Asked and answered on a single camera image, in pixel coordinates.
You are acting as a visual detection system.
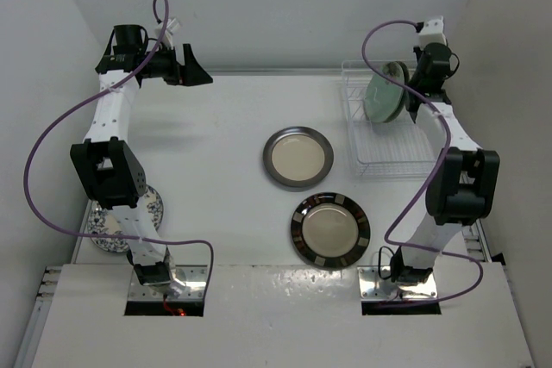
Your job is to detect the metal base plate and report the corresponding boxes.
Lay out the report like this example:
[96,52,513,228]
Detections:
[127,265,209,302]
[357,265,438,303]

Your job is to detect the small teal flower plate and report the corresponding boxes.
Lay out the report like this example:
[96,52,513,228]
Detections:
[363,61,403,123]

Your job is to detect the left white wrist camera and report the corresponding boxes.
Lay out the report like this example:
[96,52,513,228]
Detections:
[154,17,181,48]

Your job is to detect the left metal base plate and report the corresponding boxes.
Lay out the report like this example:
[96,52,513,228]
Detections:
[127,265,209,302]

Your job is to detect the white front cover board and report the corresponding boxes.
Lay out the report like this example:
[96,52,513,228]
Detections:
[34,264,533,367]

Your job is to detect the black patterned rim plate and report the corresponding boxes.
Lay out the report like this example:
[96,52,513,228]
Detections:
[290,192,371,271]

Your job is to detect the grey rim cream plate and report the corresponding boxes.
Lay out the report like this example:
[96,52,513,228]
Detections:
[386,61,411,122]
[261,126,335,190]

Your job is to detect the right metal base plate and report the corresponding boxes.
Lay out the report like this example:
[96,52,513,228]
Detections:
[357,265,438,303]

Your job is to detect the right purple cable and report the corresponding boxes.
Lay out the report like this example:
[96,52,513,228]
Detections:
[361,19,484,303]

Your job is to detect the purple cable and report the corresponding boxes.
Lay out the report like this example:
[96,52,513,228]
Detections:
[23,0,215,300]
[361,19,484,303]

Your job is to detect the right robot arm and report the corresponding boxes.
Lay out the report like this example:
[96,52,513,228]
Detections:
[390,42,500,284]

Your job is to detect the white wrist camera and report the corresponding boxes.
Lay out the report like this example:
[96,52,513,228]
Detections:
[154,17,181,48]
[416,16,448,49]

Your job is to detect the white wire dish rack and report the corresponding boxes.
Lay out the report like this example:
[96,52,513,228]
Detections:
[342,60,436,179]

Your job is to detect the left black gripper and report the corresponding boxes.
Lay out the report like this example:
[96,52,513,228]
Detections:
[139,44,212,87]

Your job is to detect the blue floral white plate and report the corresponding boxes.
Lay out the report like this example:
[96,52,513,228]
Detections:
[85,185,164,253]

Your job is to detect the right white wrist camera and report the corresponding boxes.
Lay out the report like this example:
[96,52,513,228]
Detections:
[416,16,448,49]

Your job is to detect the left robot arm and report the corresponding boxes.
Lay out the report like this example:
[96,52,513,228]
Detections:
[70,25,213,289]

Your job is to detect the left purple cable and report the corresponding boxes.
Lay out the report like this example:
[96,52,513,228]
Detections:
[23,0,215,300]

